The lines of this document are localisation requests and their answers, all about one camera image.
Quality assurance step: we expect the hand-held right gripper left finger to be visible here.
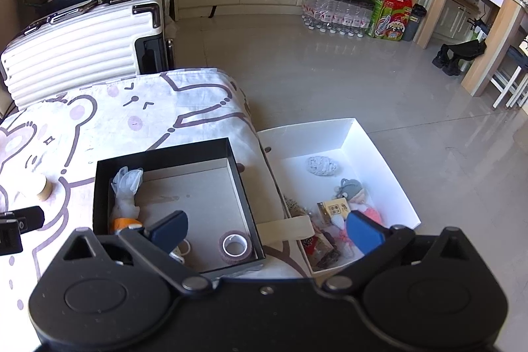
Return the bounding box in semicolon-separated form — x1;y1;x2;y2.
58;210;212;292

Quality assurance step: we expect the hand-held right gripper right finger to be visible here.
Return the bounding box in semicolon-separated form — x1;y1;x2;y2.
322;210;478;293

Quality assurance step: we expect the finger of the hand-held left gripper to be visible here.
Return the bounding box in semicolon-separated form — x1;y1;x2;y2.
16;206;45;232

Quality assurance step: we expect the white roll with orange cap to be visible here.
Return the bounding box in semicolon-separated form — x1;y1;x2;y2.
109;195;145;236

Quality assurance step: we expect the white plastic wrap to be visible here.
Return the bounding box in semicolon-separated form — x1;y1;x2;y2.
111;166;144;198

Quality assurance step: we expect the black cardboard box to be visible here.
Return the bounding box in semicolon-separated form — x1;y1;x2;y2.
93;138;267;275

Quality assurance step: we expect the brown bandage tape roll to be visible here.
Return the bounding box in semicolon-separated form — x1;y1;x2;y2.
218;230;253;264

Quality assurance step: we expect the pink pompom toy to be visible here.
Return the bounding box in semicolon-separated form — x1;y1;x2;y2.
330;206;382;254

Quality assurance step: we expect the oval wooden block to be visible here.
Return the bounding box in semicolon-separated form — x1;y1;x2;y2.
20;173;53;199

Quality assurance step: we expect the small wooden house block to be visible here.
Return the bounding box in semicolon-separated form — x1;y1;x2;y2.
317;199;351;220

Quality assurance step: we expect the patterned dark packet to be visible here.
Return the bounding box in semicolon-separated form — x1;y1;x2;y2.
305;230;343;271

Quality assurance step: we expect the grey plush mouse toy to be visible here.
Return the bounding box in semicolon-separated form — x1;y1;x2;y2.
332;178;368;204

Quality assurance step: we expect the brown speckled item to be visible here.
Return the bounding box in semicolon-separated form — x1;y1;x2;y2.
284;195;307;217

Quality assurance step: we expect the white cardboard box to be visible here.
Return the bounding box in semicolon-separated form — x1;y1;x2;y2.
256;118;421;274

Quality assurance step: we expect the printed bear tablecloth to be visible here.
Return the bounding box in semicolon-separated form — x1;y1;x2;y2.
0;67;314;336

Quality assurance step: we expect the white ribbed suitcase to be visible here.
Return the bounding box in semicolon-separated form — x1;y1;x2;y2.
0;0;174;110

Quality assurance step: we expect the green drink carton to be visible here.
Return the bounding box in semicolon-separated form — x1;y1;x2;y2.
365;0;413;43

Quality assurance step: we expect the black trash bin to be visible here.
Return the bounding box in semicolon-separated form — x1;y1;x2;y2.
402;3;428;43

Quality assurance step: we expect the white chair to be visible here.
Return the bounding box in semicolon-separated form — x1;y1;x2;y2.
491;46;528;110

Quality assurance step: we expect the pack of water bottles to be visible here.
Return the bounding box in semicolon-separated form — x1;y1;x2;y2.
301;0;378;39

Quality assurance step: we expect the wooden bar table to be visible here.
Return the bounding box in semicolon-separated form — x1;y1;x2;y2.
441;0;528;97

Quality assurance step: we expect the beige flat strap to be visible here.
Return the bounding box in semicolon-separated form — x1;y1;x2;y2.
256;215;314;245

